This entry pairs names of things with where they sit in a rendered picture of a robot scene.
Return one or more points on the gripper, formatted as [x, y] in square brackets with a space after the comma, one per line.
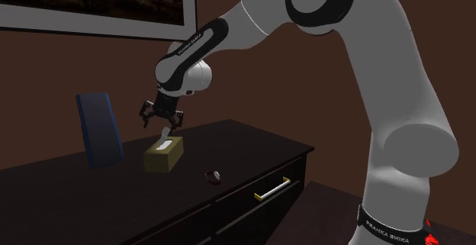
[164, 104]

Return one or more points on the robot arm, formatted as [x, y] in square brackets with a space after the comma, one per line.
[386, 88]

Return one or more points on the tan tissue box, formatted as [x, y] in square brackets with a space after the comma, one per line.
[165, 156]

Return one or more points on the black chest of drawers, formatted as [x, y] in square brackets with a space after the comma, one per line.
[111, 199]

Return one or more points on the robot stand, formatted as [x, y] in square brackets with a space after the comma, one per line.
[320, 214]

